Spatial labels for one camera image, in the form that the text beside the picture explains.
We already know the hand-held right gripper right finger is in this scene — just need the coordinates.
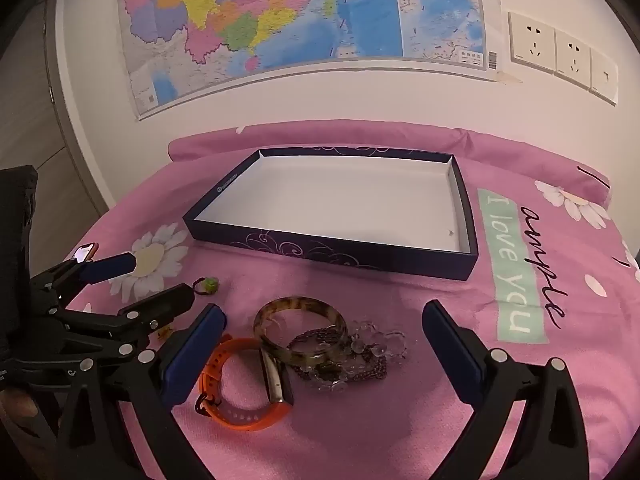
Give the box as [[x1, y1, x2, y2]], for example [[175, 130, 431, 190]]
[[421, 300, 591, 480]]

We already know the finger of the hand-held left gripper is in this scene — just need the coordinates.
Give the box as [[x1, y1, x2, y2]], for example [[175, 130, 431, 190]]
[[50, 284, 196, 361], [30, 252, 139, 312]]

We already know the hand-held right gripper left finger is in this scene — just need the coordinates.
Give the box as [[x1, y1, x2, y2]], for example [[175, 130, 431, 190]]
[[55, 304, 229, 480]]

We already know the clear bead bracelet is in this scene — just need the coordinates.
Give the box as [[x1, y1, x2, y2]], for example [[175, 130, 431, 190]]
[[307, 317, 407, 391]]

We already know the orange smartwatch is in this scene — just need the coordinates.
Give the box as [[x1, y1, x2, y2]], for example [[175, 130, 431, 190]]
[[196, 335, 296, 432]]

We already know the tortoiseshell bangle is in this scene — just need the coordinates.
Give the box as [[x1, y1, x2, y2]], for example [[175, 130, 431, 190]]
[[253, 297, 348, 369]]

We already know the purple beaded bracelet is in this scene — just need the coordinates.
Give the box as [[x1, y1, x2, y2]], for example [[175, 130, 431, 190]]
[[287, 326, 389, 384]]

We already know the shallow white box tray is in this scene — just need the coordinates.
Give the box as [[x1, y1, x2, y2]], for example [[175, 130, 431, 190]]
[[182, 147, 480, 281]]

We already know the person's left hand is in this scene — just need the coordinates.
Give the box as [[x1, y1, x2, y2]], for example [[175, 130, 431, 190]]
[[0, 391, 41, 436]]

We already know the orange cased phone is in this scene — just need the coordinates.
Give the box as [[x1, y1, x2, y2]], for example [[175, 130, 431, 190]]
[[71, 242, 99, 265]]

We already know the pink flower printed blanket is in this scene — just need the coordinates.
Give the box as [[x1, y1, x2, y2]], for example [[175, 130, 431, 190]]
[[65, 120, 640, 480]]

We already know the brown wooden cabinet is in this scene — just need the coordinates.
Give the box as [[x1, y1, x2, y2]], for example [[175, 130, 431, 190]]
[[0, 0, 109, 221]]

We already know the white wall switch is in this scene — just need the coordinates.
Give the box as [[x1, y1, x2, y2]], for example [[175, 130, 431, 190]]
[[588, 47, 620, 107]]

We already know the colourful wall map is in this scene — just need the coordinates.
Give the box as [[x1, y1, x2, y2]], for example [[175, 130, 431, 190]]
[[117, 0, 521, 122]]

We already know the white wall socket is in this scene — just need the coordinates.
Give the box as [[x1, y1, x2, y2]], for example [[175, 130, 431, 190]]
[[553, 29, 592, 90], [508, 11, 556, 75]]

